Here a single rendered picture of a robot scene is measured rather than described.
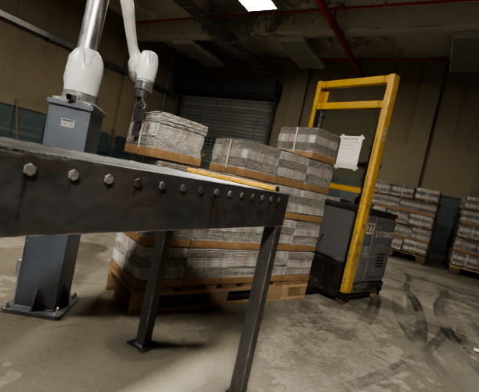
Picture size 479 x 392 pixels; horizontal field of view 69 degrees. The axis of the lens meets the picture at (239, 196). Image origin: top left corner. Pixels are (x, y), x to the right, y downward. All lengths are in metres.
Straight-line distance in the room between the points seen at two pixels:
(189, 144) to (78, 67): 0.62
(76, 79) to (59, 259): 0.84
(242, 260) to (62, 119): 1.31
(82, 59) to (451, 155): 7.61
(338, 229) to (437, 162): 5.52
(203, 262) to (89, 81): 1.14
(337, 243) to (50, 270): 2.24
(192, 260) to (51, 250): 0.73
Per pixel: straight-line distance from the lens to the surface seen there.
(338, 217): 3.18
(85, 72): 1.83
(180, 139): 1.86
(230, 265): 2.23
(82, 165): 0.59
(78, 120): 1.79
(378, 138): 2.94
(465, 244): 6.71
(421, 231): 6.76
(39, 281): 1.92
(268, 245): 1.27
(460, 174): 8.45
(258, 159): 2.21
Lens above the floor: 0.82
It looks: 3 degrees down
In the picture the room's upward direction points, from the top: 12 degrees clockwise
